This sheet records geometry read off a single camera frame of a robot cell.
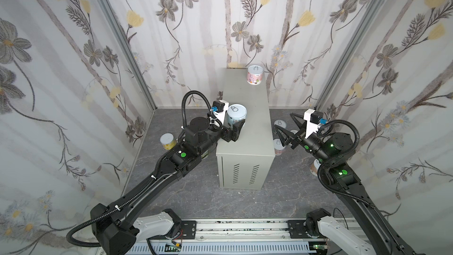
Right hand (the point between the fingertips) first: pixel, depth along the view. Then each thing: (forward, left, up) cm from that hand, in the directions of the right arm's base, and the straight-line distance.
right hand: (286, 119), depth 60 cm
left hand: (+4, +18, -3) cm, 19 cm away
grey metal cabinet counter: (-11, +12, -14) cm, 21 cm away
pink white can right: (+8, -7, -33) cm, 35 cm away
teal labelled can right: (+26, -12, -36) cm, 46 cm away
